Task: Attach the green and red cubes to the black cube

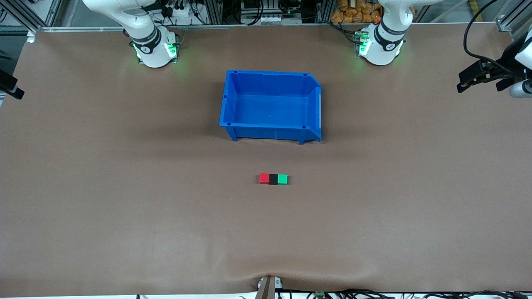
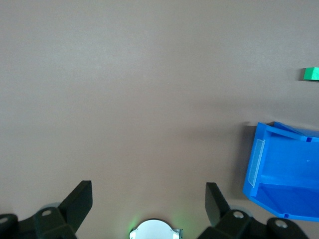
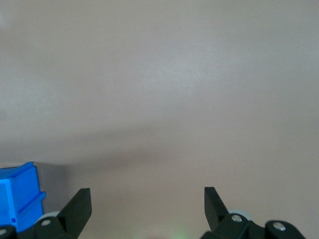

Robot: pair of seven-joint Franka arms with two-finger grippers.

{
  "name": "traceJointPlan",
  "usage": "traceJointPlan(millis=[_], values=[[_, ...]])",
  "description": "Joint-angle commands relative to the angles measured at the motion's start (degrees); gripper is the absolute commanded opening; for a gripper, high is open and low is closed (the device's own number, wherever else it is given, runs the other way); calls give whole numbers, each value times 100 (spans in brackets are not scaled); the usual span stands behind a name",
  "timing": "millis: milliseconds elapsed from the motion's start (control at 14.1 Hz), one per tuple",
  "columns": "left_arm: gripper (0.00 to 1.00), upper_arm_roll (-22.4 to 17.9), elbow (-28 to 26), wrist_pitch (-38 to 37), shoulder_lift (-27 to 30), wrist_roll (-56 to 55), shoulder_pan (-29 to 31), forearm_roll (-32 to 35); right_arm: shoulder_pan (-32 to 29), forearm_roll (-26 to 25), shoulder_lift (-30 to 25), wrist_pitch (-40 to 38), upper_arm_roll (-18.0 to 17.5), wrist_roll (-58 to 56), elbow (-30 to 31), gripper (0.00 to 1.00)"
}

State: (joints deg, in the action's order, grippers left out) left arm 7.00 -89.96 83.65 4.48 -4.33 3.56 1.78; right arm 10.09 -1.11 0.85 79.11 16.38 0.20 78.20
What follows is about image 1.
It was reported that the blue plastic storage bin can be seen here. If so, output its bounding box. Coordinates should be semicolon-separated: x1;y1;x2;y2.
219;69;323;145

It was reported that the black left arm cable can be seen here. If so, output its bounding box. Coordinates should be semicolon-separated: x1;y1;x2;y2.
463;0;505;65

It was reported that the white power strip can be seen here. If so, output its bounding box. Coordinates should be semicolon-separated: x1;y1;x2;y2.
160;3;192;18

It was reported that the brown table mat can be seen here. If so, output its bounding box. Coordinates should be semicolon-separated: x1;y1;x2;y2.
0;23;532;297

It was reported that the bag of orange items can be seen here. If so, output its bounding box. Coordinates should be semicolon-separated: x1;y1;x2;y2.
331;0;383;24

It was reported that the aluminium frame profile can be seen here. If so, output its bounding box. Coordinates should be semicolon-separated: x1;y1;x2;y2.
0;0;63;32
495;0;532;32

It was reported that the black cable bundle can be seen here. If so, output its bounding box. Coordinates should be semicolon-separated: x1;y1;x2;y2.
276;288;532;299

